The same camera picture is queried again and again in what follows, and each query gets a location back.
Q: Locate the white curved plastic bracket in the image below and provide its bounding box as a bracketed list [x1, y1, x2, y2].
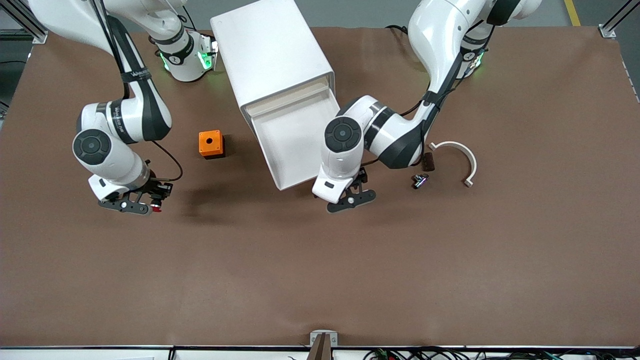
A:
[428, 141, 478, 188]

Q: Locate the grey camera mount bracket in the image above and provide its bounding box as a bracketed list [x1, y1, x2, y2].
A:
[309, 330, 339, 360]

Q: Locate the brown table mat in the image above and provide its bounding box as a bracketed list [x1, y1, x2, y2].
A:
[0, 25, 640, 349]

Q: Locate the aluminium frame profile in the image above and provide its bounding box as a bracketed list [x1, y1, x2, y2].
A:
[0, 0, 49, 45]
[598, 0, 640, 39]

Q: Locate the orange button enclosure box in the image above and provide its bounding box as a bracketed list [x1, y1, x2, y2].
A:
[198, 130, 226, 160]

